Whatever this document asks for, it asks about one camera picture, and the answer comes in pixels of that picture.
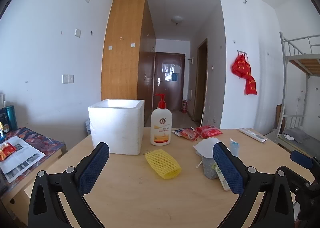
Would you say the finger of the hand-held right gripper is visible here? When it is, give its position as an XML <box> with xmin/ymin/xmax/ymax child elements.
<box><xmin>290</xmin><ymin>150</ymin><xmax>320</xmax><ymax>193</ymax></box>

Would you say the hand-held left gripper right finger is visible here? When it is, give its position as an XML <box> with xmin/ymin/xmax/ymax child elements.
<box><xmin>212</xmin><ymin>142</ymin><xmax>295</xmax><ymax>228</ymax></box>

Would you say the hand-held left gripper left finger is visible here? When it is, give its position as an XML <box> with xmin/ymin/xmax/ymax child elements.
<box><xmin>28</xmin><ymin>142</ymin><xmax>110</xmax><ymax>228</ymax></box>

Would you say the grey sock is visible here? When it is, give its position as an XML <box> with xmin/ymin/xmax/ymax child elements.
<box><xmin>195</xmin><ymin>151</ymin><xmax>220</xmax><ymax>179</ymax></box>

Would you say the blue face mask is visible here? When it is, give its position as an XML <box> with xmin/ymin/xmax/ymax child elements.
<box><xmin>229</xmin><ymin>138</ymin><xmax>240</xmax><ymax>157</ymax></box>

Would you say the white tissue paper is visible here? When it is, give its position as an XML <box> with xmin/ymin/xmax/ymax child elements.
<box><xmin>193</xmin><ymin>137</ymin><xmax>221</xmax><ymax>158</ymax></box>

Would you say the white foam box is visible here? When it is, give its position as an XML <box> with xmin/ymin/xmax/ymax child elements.
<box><xmin>88</xmin><ymin>99</ymin><xmax>145</xmax><ymax>155</ymax></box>

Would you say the yellow foam fruit net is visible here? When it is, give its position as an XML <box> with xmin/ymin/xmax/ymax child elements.
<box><xmin>145</xmin><ymin>150</ymin><xmax>182</xmax><ymax>180</ymax></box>

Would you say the white green packet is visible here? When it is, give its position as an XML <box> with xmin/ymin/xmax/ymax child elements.
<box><xmin>212</xmin><ymin>163</ymin><xmax>230</xmax><ymax>191</ymax></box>

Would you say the grey cloth on bunk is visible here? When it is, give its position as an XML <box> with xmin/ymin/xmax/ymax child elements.
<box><xmin>282</xmin><ymin>128</ymin><xmax>311</xmax><ymax>143</ymax></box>

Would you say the white remote control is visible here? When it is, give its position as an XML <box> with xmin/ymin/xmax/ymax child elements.
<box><xmin>239</xmin><ymin>128</ymin><xmax>267</xmax><ymax>143</ymax></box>

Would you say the side table with patterned cloth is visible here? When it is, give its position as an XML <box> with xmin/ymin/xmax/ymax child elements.
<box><xmin>0</xmin><ymin>127</ymin><xmax>67</xmax><ymax>221</ymax></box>

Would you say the newspaper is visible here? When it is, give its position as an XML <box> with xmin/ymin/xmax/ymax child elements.
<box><xmin>0</xmin><ymin>135</ymin><xmax>46</xmax><ymax>183</ymax></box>

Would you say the white lotion bottle red pump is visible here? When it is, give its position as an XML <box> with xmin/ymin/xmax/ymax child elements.
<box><xmin>150</xmin><ymin>93</ymin><xmax>172</xmax><ymax>146</ymax></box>

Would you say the small red orange packet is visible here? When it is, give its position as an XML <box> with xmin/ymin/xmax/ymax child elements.
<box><xmin>0</xmin><ymin>142</ymin><xmax>17</xmax><ymax>161</ymax></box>

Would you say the red plastic bag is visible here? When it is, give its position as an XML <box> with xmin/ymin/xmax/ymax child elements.
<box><xmin>231</xmin><ymin>53</ymin><xmax>251</xmax><ymax>78</ymax></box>
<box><xmin>244</xmin><ymin>75</ymin><xmax>258</xmax><ymax>95</ymax></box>

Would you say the white metal bunk bed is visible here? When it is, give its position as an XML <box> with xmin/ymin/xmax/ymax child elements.
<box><xmin>275</xmin><ymin>32</ymin><xmax>320</xmax><ymax>153</ymax></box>

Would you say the teal tumbler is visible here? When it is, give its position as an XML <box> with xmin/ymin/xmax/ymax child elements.
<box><xmin>5</xmin><ymin>105</ymin><xmax>18</xmax><ymax>130</ymax></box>

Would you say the brown entrance door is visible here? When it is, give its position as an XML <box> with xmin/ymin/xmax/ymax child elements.
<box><xmin>154</xmin><ymin>52</ymin><xmax>185</xmax><ymax>112</ymax></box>

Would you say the wooden wardrobe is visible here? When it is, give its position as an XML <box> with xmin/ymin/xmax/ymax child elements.
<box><xmin>101</xmin><ymin>0</ymin><xmax>157</xmax><ymax>128</ymax></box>

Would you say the brown side door frame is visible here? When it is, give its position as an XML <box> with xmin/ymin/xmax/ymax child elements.
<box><xmin>194</xmin><ymin>37</ymin><xmax>209</xmax><ymax>123</ymax></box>

